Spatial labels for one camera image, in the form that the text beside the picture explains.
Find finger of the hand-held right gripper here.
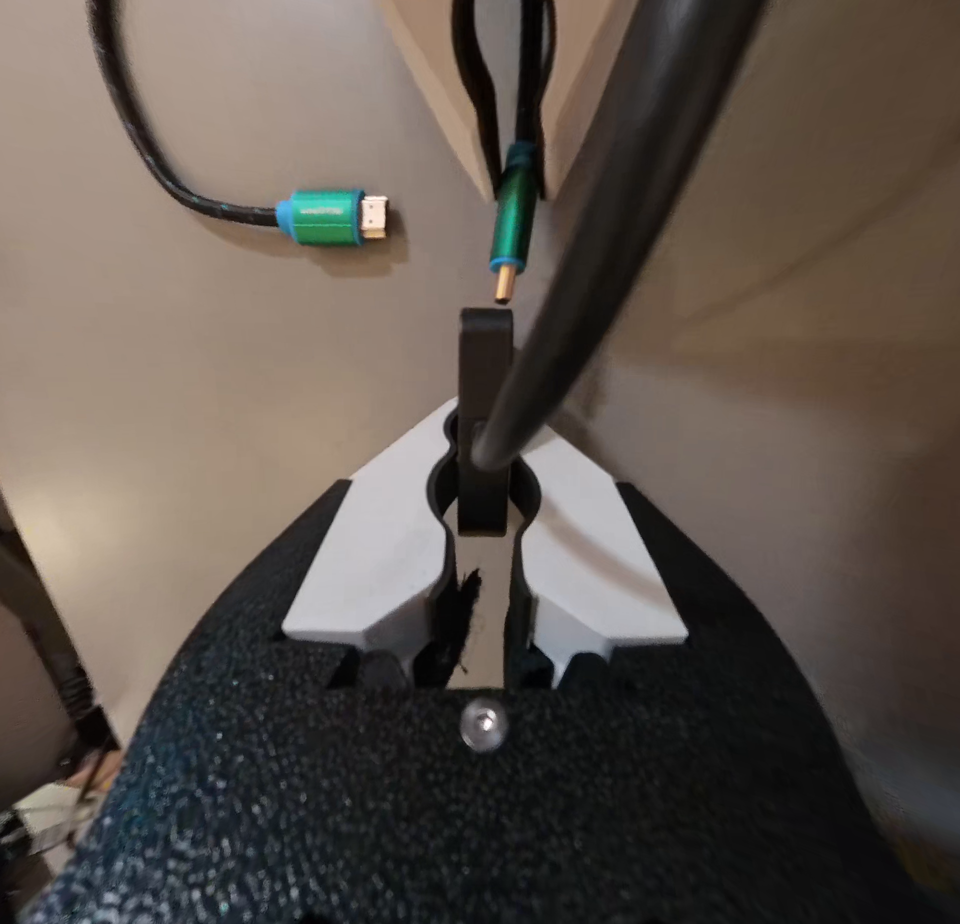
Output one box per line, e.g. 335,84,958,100
536,0,654,201
356,0,504,199

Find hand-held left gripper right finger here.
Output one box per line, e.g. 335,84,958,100
510,429,690,651

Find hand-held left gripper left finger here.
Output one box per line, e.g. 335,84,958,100
281,397,460,651

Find green plug braided HDMI cable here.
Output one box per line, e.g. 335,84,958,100
84,0,556,305

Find black HDMI port extension cable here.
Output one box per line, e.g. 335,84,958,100
457,0,785,539

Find black ribbed cable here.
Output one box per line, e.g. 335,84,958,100
0,481,121,779

